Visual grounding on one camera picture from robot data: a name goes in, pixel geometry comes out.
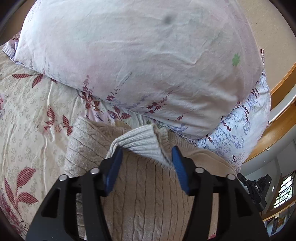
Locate beige cable-knit sweater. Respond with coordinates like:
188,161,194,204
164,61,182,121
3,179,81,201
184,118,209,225
64,117,236,240

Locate wooden bookshelf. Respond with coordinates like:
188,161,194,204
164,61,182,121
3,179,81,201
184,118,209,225
263,200,295,237

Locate blue lavender print pillow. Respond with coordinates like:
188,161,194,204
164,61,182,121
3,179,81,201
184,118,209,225
180,48,271,173

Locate wooden headboard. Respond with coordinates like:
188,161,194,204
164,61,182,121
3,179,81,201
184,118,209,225
246,65,295,162

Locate floral bed sheet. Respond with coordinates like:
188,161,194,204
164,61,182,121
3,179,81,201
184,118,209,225
0,32,163,240

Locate pink floral pillow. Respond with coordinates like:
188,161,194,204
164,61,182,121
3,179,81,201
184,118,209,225
3,1,263,138

